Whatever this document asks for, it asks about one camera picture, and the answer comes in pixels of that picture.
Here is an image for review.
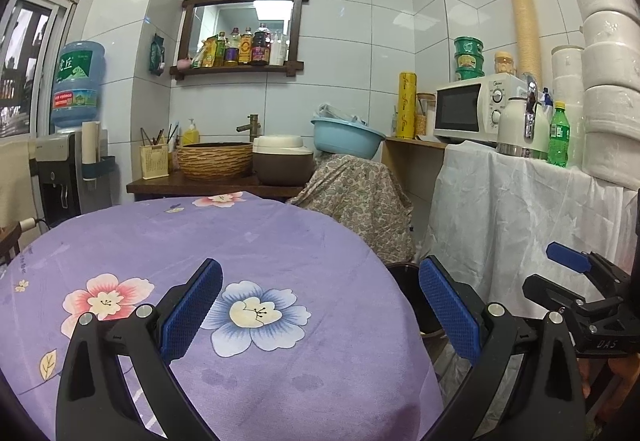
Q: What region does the dark red sauce bottle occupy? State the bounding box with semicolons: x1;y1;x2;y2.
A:
251;23;271;66

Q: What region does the purple floral tablecloth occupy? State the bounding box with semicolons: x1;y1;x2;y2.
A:
0;191;446;441

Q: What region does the white plastic bottle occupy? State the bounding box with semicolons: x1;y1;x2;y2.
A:
270;32;289;66

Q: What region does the yellow cling film roll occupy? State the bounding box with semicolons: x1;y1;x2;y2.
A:
397;71;418;139

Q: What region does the grey plastic bag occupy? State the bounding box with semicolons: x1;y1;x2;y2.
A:
314;103;368;124

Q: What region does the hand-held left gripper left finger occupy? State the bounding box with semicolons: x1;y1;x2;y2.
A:
55;258;223;441

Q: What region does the blue water jug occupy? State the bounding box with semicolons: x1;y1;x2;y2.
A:
50;41;107;129

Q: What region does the purple label sauce bottle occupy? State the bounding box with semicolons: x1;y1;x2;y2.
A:
225;27;241;66

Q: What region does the stack of white tissue rolls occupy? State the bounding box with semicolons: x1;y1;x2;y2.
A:
551;0;640;192

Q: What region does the white sheet cover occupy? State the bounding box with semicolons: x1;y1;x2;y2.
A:
417;141;640;302

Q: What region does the green wall holder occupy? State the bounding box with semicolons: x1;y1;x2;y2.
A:
149;34;167;76

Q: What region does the tall stack of paper cups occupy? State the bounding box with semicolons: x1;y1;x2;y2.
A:
509;0;543;82

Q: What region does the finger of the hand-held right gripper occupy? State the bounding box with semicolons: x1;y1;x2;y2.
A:
546;242;633;307
522;273;608;322

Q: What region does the paisley cloth cover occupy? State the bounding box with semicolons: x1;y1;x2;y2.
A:
286;153;416;267

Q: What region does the bunch of chopsticks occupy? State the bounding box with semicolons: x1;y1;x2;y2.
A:
140;121;181;146

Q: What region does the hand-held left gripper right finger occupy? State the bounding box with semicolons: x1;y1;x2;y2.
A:
419;255;586;441

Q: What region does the beige cup dispenser tube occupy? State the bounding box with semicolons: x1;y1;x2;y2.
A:
81;121;101;182

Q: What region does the aluminium framed window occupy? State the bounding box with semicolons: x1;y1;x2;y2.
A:
0;0;81;139

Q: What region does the beige cloth cover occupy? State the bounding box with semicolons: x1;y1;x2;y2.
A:
0;141;41;234

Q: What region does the light blue plastic basin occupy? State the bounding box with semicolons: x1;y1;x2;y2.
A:
311;117;387;160

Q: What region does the dark wooden counter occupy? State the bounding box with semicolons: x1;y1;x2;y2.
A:
126;176;306;202

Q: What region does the grey water dispenser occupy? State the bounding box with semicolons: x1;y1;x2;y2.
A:
36;130;118;227

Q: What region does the dark wooden chair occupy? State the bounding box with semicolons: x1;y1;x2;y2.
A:
0;223;23;267

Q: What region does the brown trash bin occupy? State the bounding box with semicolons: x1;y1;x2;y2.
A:
386;261;451;339

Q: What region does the wicker wash basin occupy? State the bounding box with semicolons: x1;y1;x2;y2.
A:
176;142;254;180

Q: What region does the white microwave oven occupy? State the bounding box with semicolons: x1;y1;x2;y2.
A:
433;73;536;145

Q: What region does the light wooden cabinet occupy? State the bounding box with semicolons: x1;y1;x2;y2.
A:
382;136;448;227

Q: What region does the yellow chopstick holder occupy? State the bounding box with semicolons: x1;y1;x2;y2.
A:
140;144;169;180

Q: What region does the glass storage jar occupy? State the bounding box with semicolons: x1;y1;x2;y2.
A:
416;92;437;136

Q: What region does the green soda bottle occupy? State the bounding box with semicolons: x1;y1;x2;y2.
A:
547;102;571;168

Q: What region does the bronze faucet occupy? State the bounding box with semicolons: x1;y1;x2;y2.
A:
236;114;261;144

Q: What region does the white thermos kettle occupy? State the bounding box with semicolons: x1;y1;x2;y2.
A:
496;76;550;159

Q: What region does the wooden framed mirror shelf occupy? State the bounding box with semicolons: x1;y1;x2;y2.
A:
170;0;310;80

